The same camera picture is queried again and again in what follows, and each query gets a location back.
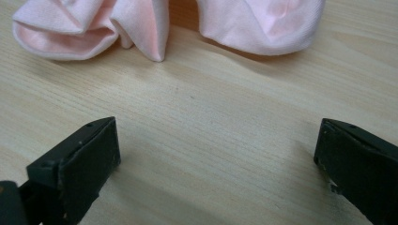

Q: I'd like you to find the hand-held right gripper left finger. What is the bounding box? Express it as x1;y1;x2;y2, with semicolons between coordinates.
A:
19;116;122;225

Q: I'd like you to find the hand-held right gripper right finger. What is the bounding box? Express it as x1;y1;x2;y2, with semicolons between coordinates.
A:
314;117;398;225

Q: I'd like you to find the pink cloth garment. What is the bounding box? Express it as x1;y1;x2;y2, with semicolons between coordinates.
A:
11;0;327;63

